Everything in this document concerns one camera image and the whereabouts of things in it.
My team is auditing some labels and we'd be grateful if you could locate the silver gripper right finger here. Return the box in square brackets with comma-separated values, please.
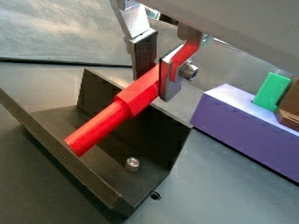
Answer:
[159, 24, 212, 102]

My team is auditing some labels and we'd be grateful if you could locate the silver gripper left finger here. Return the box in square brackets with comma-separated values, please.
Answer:
[109, 0, 157, 80]

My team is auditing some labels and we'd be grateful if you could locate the red cylindrical peg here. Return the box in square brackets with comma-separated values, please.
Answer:
[64, 64, 160, 157]

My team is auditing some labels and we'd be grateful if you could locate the green upright block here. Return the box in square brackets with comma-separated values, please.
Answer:
[252, 73, 291, 112]

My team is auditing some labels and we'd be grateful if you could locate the purple block base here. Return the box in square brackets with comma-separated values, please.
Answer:
[191, 84, 299, 183]

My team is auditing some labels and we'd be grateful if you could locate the brown upright bracket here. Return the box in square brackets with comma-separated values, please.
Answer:
[275, 75, 299, 132]

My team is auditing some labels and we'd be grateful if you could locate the right silver bracket screw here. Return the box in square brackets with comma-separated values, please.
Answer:
[125, 157, 140, 172]

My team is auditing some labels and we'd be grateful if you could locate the black angle bracket fixture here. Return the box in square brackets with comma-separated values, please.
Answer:
[0, 69, 191, 224]

